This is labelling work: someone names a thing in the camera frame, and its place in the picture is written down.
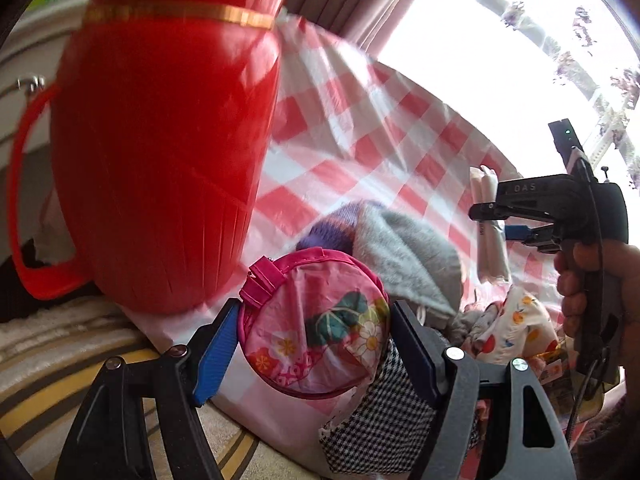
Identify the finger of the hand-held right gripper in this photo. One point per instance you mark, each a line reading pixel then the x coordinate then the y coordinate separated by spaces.
pixel 520 232
pixel 525 200

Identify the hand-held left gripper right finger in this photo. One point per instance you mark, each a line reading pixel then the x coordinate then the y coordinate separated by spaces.
pixel 416 352

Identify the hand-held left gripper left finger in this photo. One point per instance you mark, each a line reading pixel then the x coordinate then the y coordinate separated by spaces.
pixel 220 350

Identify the black white houndstooth cloth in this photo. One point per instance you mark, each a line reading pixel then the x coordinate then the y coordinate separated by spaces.
pixel 380 420

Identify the pink floral pouch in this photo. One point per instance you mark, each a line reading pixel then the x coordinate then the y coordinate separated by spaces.
pixel 310 325

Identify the person's right hand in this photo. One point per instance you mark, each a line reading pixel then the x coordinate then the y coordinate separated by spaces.
pixel 575 280

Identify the white folded cloth roll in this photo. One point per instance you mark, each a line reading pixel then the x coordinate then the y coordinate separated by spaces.
pixel 487 260

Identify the white fruit print cloth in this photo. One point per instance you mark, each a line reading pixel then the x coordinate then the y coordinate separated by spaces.
pixel 520 325

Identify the yellow printed packet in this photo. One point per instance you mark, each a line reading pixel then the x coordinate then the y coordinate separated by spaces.
pixel 565 375

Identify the purple knit cloth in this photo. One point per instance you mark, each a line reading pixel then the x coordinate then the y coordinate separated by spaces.
pixel 330 230

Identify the striped sofa cushion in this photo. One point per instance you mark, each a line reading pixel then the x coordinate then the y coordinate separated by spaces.
pixel 75 400

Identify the white lace curtain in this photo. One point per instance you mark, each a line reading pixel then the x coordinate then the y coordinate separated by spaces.
pixel 575 50

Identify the red white checkered tablecloth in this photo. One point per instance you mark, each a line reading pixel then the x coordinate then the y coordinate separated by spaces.
pixel 360 130

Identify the red thermos jug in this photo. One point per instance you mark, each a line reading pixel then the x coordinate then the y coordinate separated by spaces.
pixel 160 160

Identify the mauve curtain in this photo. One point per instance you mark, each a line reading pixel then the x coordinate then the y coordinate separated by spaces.
pixel 350 0

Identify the white cabinet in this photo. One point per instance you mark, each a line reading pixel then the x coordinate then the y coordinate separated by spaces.
pixel 30 60

